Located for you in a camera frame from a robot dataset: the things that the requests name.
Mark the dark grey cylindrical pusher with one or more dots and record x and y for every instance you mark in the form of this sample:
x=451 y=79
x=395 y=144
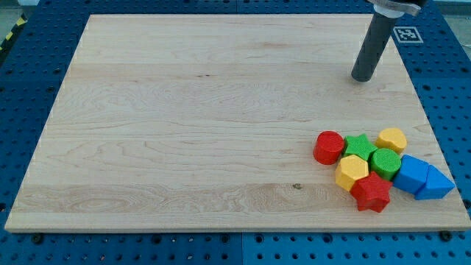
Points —
x=373 y=46

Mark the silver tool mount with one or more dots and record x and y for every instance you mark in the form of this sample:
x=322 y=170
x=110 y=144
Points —
x=397 y=8

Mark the green star block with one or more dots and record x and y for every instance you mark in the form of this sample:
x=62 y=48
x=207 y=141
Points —
x=359 y=146

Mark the red star block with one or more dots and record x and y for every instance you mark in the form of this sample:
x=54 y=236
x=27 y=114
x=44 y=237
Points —
x=371 y=193

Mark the white fiducial marker tag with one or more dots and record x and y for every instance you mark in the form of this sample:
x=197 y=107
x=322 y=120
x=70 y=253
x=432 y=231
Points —
x=406 y=34

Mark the yellow heart block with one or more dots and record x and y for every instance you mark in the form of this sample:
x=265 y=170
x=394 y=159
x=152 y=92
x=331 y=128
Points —
x=392 y=138

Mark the red cylinder block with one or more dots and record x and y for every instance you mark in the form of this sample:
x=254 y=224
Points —
x=328 y=147

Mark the green cylinder block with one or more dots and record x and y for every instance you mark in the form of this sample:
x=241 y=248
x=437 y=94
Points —
x=385 y=162

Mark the yellow hexagon block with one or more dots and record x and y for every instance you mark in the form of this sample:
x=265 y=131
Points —
x=350 y=169

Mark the blue cube block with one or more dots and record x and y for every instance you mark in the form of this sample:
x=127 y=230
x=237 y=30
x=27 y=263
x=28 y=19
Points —
x=412 y=174

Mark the blue triangle block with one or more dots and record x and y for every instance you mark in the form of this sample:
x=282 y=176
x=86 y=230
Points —
x=437 y=185

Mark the light wooden board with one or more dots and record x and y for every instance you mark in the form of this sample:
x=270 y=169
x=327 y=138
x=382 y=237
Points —
x=206 y=123

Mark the yellow black hazard tape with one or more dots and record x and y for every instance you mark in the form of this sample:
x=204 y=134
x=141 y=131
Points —
x=11 y=31

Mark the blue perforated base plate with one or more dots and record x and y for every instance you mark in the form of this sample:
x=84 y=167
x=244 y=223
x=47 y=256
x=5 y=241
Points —
x=35 y=66

